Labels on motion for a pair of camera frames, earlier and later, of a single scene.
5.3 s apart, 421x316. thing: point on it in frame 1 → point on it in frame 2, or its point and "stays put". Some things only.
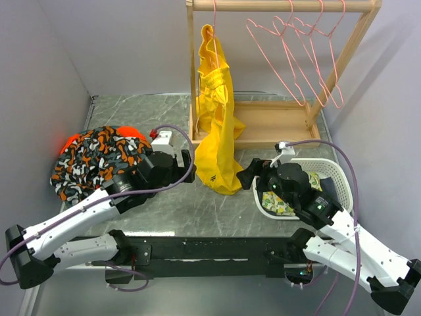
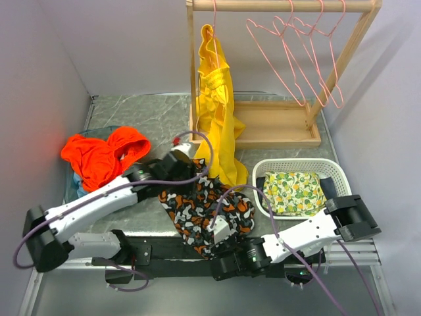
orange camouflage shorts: x=97 y=157 → x=192 y=208
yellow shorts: x=216 y=167 stays put
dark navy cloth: x=328 y=187 stays put
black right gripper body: x=269 y=180 → x=227 y=246
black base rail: x=154 y=258 stays put
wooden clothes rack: x=276 y=124 stays put
